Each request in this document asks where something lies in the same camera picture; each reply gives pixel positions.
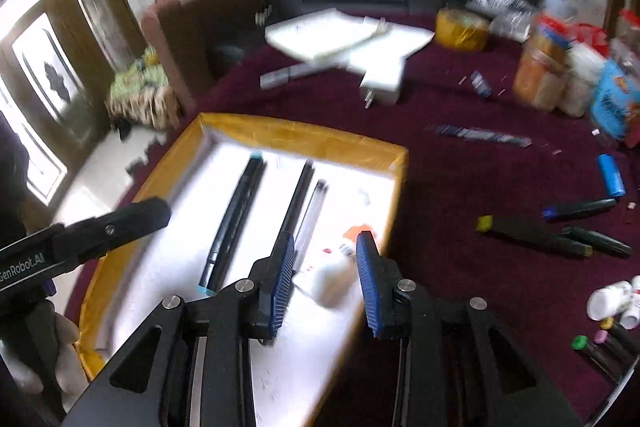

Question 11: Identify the red bag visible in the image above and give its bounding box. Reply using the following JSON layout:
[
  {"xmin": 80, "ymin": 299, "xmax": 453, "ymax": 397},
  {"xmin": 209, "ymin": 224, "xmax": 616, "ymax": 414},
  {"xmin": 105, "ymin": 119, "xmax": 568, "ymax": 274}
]
[{"xmin": 570, "ymin": 23, "xmax": 610, "ymax": 58}]

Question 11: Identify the black marker pink cap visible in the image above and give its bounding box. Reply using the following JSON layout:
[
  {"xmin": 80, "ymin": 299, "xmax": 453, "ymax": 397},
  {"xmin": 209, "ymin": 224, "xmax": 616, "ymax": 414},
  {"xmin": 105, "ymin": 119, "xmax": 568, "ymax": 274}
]
[{"xmin": 594, "ymin": 329, "xmax": 637, "ymax": 370}]

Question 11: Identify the small white plastic bottle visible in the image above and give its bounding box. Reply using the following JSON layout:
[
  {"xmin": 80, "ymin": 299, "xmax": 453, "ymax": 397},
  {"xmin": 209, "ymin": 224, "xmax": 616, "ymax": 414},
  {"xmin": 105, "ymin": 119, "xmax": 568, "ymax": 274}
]
[{"xmin": 294, "ymin": 244, "xmax": 362, "ymax": 309}]

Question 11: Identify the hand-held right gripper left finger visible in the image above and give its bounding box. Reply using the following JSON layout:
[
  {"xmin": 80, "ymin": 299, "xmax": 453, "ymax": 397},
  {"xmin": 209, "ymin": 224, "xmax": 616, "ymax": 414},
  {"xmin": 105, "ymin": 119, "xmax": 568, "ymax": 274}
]
[{"xmin": 62, "ymin": 231, "xmax": 297, "ymax": 427}]

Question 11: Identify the wooden glass door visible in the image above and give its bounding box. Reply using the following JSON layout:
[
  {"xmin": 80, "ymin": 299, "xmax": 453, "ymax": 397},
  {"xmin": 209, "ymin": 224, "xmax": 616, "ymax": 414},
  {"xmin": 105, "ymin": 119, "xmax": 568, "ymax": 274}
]
[{"xmin": 0, "ymin": 0, "xmax": 147, "ymax": 208}]

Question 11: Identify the orange snack jar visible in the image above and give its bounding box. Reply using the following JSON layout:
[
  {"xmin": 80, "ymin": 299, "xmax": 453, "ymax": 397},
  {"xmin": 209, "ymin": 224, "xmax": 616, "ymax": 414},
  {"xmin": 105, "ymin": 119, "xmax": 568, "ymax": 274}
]
[{"xmin": 513, "ymin": 42, "xmax": 571, "ymax": 112}]

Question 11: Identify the black marker yellow cap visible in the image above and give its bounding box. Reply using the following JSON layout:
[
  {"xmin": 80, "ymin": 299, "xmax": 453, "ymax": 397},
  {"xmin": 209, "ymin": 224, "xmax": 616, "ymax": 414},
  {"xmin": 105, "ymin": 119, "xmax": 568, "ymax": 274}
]
[{"xmin": 475, "ymin": 215, "xmax": 594, "ymax": 259}]

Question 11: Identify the white power adapter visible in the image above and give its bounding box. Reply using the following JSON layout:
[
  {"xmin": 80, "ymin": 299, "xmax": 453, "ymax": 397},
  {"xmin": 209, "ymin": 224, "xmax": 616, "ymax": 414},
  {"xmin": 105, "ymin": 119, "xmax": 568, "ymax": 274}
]
[{"xmin": 359, "ymin": 51, "xmax": 407, "ymax": 109}]

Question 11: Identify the black marker blue cap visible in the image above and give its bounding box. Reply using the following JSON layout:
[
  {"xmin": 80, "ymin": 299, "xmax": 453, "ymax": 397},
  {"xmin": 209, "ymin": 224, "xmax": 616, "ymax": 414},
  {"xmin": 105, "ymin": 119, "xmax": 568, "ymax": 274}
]
[{"xmin": 542, "ymin": 198, "xmax": 619, "ymax": 223}]

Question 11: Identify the white lidded jar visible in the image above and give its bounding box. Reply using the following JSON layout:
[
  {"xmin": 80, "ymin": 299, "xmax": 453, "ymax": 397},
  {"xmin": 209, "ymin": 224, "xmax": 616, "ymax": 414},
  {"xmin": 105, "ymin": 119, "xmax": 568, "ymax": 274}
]
[{"xmin": 559, "ymin": 42, "xmax": 607, "ymax": 118}]

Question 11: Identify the clear plastic pen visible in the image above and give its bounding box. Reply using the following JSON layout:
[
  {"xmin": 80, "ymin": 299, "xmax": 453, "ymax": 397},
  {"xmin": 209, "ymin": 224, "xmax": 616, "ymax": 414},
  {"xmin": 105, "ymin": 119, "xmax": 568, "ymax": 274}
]
[{"xmin": 294, "ymin": 179, "xmax": 329, "ymax": 260}]

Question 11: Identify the black marker teal cap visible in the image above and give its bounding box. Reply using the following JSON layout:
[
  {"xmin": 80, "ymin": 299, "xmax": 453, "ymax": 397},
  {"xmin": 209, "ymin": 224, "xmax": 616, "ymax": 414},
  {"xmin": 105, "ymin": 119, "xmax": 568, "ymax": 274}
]
[{"xmin": 199, "ymin": 152, "xmax": 267, "ymax": 294}]

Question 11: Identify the person's left hand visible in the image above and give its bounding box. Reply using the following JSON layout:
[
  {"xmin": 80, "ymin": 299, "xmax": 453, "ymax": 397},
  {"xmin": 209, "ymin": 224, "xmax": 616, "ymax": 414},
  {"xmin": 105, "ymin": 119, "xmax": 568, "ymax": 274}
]
[{"xmin": 7, "ymin": 302, "xmax": 88, "ymax": 395}]

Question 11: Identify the dark green marker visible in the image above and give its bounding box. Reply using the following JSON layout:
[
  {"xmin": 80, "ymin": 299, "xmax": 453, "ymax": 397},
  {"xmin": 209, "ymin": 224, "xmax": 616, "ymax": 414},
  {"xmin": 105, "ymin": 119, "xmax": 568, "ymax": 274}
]
[{"xmin": 560, "ymin": 226, "xmax": 633, "ymax": 259}]

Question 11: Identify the grey flat bar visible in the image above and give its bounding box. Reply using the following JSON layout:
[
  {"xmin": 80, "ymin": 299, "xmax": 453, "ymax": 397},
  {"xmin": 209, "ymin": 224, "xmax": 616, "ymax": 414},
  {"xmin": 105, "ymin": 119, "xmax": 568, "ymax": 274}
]
[{"xmin": 259, "ymin": 61, "xmax": 328, "ymax": 88}]

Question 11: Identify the blue battery pack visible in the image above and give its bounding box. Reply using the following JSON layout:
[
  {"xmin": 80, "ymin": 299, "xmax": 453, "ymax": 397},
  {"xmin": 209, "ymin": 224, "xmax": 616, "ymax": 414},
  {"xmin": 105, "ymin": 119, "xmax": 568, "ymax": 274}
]
[{"xmin": 597, "ymin": 154, "xmax": 627, "ymax": 198}]

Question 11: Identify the green patterned cloth pile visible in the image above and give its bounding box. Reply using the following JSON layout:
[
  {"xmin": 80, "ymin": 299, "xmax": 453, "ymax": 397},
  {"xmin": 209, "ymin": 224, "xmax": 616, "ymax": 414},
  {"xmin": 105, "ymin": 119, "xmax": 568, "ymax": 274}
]
[{"xmin": 107, "ymin": 46, "xmax": 182, "ymax": 130}]

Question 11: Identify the white plastic dropper bottle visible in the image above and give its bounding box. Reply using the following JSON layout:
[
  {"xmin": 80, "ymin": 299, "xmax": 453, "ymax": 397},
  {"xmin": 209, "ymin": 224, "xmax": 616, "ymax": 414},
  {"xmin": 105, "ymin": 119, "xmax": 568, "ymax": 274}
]
[{"xmin": 586, "ymin": 279, "xmax": 633, "ymax": 322}]

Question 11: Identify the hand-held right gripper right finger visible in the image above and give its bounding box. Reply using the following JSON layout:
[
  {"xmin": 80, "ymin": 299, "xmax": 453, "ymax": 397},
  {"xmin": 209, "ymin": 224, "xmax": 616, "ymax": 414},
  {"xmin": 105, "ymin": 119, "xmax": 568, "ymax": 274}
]
[{"xmin": 356, "ymin": 231, "xmax": 583, "ymax": 427}]

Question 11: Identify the brown chair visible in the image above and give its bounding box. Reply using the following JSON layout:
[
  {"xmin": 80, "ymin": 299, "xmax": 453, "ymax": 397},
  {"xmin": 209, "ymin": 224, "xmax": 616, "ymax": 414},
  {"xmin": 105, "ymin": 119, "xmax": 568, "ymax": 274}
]
[{"xmin": 141, "ymin": 0, "xmax": 278, "ymax": 114}]

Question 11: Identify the small blue capped tube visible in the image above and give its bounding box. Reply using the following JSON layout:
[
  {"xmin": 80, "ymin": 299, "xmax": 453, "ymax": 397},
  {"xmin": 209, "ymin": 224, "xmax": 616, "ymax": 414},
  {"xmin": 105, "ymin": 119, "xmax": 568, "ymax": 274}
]
[{"xmin": 469, "ymin": 71, "xmax": 494, "ymax": 98}]

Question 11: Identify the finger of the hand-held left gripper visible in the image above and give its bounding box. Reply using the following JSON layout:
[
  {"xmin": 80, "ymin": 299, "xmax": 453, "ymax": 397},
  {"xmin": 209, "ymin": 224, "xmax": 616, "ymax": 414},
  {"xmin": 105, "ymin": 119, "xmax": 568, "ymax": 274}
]
[{"xmin": 52, "ymin": 198, "xmax": 172, "ymax": 267}]

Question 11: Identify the red lid glass jar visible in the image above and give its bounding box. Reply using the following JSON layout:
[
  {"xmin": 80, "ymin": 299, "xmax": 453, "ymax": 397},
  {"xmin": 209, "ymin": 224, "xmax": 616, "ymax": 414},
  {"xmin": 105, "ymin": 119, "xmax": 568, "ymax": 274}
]
[{"xmin": 532, "ymin": 0, "xmax": 576, "ymax": 52}]

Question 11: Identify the blue printed tub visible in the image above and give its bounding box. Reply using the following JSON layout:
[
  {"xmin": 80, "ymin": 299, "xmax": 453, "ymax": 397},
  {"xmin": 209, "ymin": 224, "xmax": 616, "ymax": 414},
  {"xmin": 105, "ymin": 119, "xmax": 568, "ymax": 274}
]
[{"xmin": 589, "ymin": 58, "xmax": 640, "ymax": 142}]

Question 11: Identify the yellow tape roll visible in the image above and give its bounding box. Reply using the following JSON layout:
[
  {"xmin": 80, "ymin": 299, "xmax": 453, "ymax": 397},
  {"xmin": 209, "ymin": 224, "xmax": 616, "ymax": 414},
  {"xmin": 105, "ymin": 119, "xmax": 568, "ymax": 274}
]
[{"xmin": 434, "ymin": 7, "xmax": 492, "ymax": 52}]

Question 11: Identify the yellow-edged cardboard box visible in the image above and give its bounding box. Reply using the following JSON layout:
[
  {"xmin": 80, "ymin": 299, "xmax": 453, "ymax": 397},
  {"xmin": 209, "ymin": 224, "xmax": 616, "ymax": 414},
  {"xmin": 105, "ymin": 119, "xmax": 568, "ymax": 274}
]
[{"xmin": 75, "ymin": 112, "xmax": 409, "ymax": 427}]

